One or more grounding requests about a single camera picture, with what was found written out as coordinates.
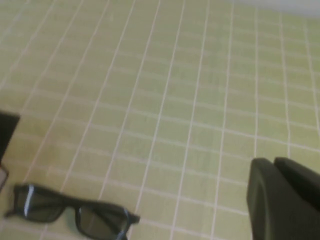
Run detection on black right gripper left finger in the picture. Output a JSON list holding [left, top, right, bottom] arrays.
[[246, 157, 320, 240]]

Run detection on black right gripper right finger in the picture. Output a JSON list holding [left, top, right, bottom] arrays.
[[274, 156, 320, 209]]

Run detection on black framed glasses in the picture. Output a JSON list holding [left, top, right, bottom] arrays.
[[3, 183, 141, 240]]

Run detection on black glasses case blue print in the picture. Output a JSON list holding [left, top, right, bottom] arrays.
[[0, 111, 21, 195]]

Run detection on green checkered tablecloth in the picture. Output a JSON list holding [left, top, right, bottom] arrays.
[[0, 0, 320, 240]]

